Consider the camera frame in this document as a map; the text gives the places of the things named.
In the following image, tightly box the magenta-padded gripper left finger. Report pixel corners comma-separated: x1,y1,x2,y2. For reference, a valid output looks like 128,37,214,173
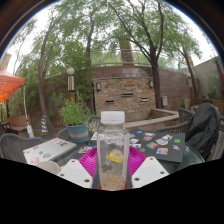
57,146,100,190

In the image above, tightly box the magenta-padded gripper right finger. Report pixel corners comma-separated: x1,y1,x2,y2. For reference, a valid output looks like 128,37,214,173
127,145,170,190

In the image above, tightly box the clear plastic bottle white cap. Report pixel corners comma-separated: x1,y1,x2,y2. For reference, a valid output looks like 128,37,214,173
96,110,131,192

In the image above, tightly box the black laptop with stickers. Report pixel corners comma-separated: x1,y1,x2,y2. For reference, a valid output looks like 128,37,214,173
128,129,186,164

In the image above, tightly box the silver laptop with stickers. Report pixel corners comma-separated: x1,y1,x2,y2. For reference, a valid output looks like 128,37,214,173
22,137,78,166

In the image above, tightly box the potted green plant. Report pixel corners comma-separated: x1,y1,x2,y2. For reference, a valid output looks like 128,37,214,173
58,94,93,145

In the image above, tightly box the black jacket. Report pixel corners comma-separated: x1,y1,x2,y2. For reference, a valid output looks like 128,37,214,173
184,102,222,161

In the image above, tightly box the wooden bench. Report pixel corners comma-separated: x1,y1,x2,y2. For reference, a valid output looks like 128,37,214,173
4,114,30,135

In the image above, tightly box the dark forked trunk tree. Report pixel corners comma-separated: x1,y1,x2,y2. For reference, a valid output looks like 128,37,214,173
106,0,203,110

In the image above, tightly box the leaning pale trunk tree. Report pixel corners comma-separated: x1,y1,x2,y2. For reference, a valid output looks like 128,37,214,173
34,0,101,134

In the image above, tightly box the orange canopy tent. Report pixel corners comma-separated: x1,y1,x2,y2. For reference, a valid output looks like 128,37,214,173
0,68,27,105

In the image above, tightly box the closed maroon umbrella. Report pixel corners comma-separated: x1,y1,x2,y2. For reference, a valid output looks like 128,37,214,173
214,58,224,102

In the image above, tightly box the blue yellow striped post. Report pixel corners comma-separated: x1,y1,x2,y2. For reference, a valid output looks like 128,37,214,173
40,114,50,134

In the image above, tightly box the grey wall utility box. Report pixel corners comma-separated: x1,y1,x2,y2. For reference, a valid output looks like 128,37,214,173
161,95,169,108

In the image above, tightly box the globe-topped wooden lamp post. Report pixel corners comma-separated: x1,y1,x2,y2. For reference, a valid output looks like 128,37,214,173
66,67,77,103

